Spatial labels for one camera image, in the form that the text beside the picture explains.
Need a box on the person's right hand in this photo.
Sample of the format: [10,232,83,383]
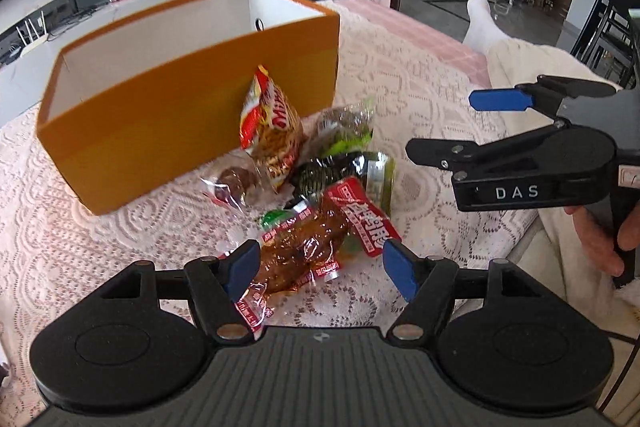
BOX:
[565,206,626,277]

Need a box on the pink checked cloth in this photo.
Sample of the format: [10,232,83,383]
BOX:
[315,0,493,90]

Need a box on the chocolate cake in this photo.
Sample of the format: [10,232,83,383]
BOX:
[200,164,263,210]

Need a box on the white sock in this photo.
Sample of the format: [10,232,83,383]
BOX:
[462,0,516,55]

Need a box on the black chair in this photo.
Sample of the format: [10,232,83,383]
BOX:
[570,0,640,88]

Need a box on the dark green seaweed packet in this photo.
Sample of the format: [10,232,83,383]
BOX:
[292,151,397,218]

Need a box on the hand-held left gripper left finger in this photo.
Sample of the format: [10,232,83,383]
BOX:
[97,239,262,343]

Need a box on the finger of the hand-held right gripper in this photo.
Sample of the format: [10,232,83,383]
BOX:
[405,123,616,180]
[469,76,618,118]

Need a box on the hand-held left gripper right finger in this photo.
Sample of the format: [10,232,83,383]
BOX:
[382,239,548,342]

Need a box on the red label meat packet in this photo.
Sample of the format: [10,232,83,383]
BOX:
[320,177,403,260]

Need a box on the orange cardboard box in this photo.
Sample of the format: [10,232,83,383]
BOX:
[36,0,341,215]

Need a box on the striped red yellow snack bag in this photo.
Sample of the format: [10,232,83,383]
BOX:
[239,66,306,194]

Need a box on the clear green vegetable packet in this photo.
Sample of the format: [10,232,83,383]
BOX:
[315,103,376,158]

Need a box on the brown meat packet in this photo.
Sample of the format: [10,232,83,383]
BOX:
[232,202,351,340]

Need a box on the white tv console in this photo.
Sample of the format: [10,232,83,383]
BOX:
[0,0,281,68]

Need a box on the white router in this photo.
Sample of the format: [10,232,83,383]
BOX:
[15,12,51,54]

